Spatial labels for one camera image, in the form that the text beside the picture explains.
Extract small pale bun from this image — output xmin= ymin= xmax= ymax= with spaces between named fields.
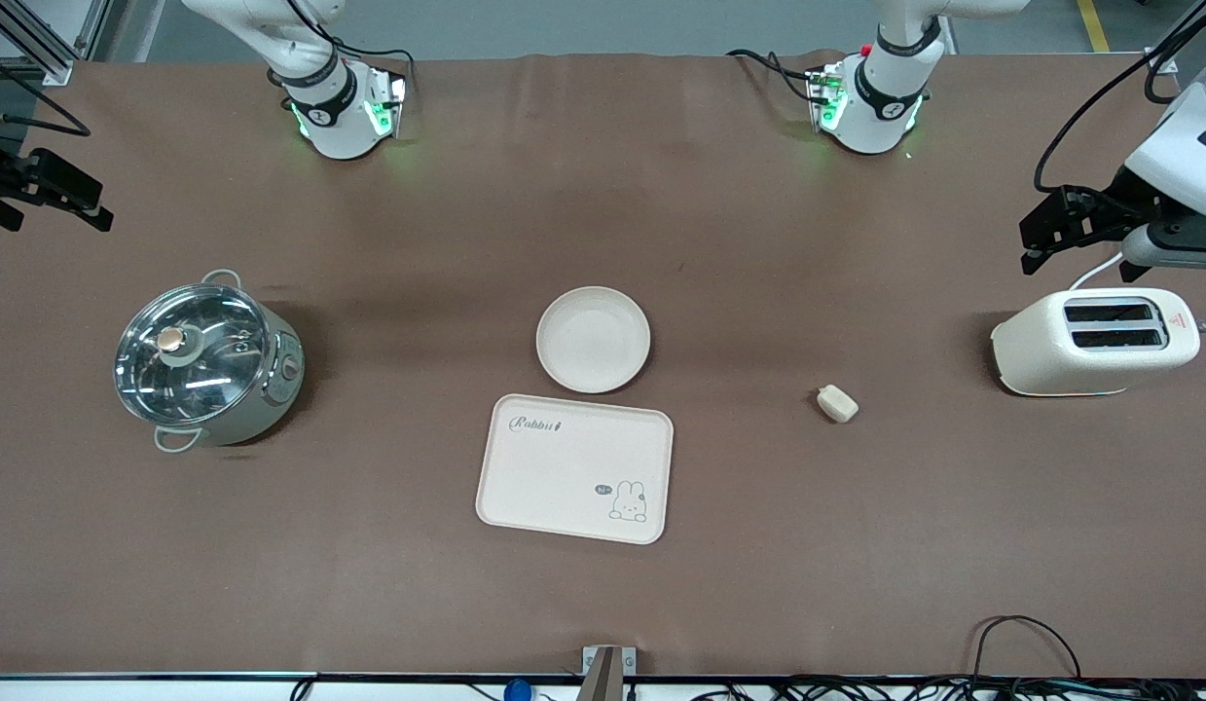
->
xmin=815 ymin=385 xmax=860 ymax=424

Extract round cream plate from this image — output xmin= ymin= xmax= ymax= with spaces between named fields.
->
xmin=535 ymin=285 xmax=652 ymax=395

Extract cream rabbit print tray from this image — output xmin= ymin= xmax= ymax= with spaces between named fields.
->
xmin=475 ymin=393 xmax=675 ymax=545

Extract white two-slot toaster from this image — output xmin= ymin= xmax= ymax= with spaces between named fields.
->
xmin=990 ymin=287 xmax=1206 ymax=398

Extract glass pot lid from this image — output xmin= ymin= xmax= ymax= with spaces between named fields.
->
xmin=114 ymin=283 xmax=271 ymax=427

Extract grey electric cooking pot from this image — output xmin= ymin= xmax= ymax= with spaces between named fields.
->
xmin=113 ymin=270 xmax=306 ymax=455

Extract brown table cover mat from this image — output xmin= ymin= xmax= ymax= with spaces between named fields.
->
xmin=0 ymin=49 xmax=1206 ymax=680

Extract white toaster power cable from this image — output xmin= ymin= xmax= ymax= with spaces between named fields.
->
xmin=1068 ymin=251 xmax=1127 ymax=291

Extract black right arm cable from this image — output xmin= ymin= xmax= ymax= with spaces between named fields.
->
xmin=0 ymin=49 xmax=91 ymax=137

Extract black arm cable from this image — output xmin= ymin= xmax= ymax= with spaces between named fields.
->
xmin=1034 ymin=0 xmax=1206 ymax=193
xmin=0 ymin=49 xmax=91 ymax=137

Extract aluminium frame profile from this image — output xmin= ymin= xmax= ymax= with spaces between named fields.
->
xmin=1146 ymin=0 xmax=1206 ymax=77
xmin=0 ymin=0 xmax=107 ymax=87

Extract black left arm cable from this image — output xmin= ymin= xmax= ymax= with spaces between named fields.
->
xmin=1034 ymin=0 xmax=1206 ymax=193

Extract black base cable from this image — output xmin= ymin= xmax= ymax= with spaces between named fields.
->
xmin=328 ymin=37 xmax=416 ymax=74
xmin=727 ymin=49 xmax=820 ymax=103

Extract black looped cable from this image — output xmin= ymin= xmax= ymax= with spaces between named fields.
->
xmin=970 ymin=615 xmax=1085 ymax=683

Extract tangled black cables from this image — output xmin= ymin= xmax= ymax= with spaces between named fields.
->
xmin=690 ymin=675 xmax=1206 ymax=701

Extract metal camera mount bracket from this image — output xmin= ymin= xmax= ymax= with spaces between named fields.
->
xmin=578 ymin=645 xmax=637 ymax=701

